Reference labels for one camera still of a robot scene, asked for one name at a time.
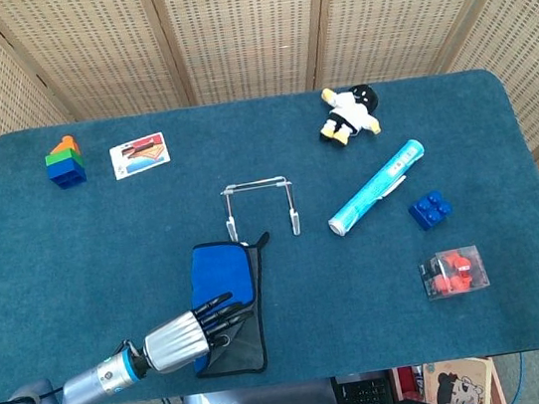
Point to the clear box with red pieces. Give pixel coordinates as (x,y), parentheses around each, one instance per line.
(452,272)

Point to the blue four-stud toy brick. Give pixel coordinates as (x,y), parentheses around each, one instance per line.
(430,212)

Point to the teal carpet table mat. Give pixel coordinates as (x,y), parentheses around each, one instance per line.
(83,268)

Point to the plush doll in white robe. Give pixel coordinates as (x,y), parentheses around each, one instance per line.
(350,112)

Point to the orange building block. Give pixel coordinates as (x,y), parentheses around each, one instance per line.
(66,144)

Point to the blue building block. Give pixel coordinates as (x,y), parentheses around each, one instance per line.
(67,176)

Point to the black keyboard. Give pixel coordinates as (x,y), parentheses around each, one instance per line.
(365,402)

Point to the cartoon printed wooden board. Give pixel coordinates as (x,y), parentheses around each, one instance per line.
(458,386)

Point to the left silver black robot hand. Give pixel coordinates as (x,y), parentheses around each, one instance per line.
(176,343)

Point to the green building block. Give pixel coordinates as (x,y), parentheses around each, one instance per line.
(62,157)

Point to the illustrated picture card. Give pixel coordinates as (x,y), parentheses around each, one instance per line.
(140,156)

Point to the blue and grey cloth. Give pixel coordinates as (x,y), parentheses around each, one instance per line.
(221,269)

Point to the light blue wrap roll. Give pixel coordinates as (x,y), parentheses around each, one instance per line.
(373,190)

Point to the woven bamboo folding screen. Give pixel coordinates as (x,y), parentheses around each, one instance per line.
(244,24)

